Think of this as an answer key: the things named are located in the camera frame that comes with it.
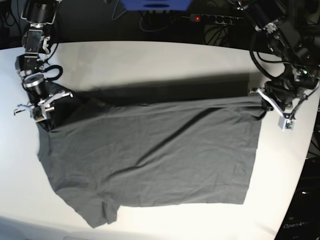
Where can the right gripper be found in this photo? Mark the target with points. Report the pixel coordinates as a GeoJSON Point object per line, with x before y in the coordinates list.
{"type": "Point", "coordinates": [36, 88]}

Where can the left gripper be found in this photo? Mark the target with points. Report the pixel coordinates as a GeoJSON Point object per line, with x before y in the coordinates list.
{"type": "Point", "coordinates": [283, 93]}

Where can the grey T-shirt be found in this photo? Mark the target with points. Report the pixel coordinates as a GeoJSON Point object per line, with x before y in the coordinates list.
{"type": "Point", "coordinates": [100, 156]}

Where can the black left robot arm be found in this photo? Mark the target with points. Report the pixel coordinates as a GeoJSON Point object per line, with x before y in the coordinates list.
{"type": "Point", "coordinates": [297, 53]}

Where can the black power strip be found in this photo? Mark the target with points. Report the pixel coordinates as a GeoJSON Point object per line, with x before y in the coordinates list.
{"type": "Point", "coordinates": [210, 19]}

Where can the blue plastic box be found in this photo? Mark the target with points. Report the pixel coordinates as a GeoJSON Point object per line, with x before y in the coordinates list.
{"type": "Point", "coordinates": [154, 5]}

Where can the black OpenArm labelled box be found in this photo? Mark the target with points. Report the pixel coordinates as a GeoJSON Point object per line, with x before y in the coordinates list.
{"type": "Point", "coordinates": [302, 220]}

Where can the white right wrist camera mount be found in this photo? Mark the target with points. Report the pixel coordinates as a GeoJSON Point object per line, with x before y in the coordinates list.
{"type": "Point", "coordinates": [40, 111]}

